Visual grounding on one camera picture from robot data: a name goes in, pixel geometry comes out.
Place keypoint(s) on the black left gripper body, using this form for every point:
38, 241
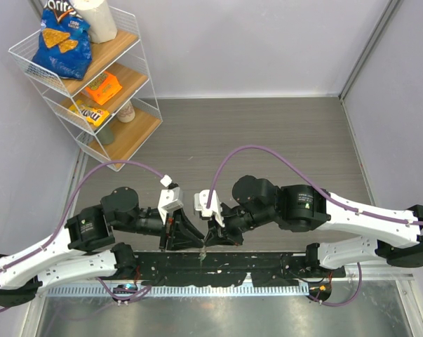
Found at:
168, 231

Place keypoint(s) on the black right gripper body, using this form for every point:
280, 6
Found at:
236, 222

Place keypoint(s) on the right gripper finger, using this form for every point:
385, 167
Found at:
232, 239
212, 237

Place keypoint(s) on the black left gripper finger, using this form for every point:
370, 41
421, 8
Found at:
184, 244
185, 233

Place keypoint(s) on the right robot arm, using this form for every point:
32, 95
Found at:
379, 234

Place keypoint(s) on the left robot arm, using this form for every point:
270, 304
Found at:
85, 247

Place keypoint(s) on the beige paper cup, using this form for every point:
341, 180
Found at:
127, 113

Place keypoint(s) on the yellow M&Ms candy bag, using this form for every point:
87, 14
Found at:
93, 115

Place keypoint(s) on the orange Reeses candy bag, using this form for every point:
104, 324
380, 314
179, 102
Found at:
103, 88

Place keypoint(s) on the blue Doritos chip bag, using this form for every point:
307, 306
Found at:
64, 45

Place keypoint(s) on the paper towel roll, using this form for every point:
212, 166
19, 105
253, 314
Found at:
98, 15

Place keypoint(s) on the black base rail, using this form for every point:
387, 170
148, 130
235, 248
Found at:
223, 269

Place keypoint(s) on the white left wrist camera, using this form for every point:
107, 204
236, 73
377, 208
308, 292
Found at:
171, 198

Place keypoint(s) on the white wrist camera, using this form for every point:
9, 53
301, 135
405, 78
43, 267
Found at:
207, 205
171, 198

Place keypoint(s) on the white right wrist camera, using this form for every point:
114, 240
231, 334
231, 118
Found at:
207, 205

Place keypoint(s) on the white slotted cable duct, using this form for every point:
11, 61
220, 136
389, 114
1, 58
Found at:
244, 290

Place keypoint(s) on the white wire shelf rack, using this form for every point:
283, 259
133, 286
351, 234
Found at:
113, 110

